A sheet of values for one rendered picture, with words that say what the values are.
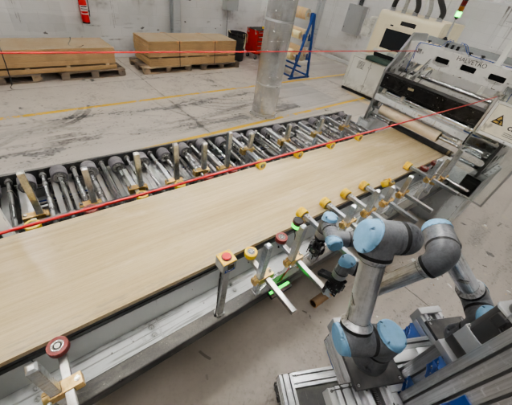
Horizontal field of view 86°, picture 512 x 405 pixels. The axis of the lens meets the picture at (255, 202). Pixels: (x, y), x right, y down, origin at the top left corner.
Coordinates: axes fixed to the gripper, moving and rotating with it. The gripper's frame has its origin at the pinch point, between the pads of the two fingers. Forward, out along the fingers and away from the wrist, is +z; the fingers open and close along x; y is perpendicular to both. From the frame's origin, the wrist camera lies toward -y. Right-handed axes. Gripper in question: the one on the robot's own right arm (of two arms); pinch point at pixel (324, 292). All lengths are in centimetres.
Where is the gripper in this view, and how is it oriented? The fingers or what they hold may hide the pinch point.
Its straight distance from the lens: 174.5
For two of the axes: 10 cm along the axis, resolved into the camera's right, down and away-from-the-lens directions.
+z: -1.5, 7.5, 6.5
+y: 5.8, 6.0, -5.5
